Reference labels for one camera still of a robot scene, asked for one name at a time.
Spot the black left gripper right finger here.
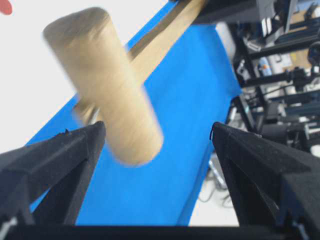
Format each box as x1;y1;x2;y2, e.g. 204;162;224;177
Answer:
211;122;320;228

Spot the blue table cloth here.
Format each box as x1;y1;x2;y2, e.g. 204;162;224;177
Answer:
24;2;243;227

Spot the large white foam board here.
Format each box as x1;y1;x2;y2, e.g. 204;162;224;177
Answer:
0;0;167;152

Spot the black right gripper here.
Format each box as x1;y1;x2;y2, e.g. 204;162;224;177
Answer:
172;0;281;26

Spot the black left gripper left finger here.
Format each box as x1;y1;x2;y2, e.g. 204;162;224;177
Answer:
0;121;106;225

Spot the wooden mallet hammer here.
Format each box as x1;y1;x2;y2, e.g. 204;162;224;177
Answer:
43;0;206;166

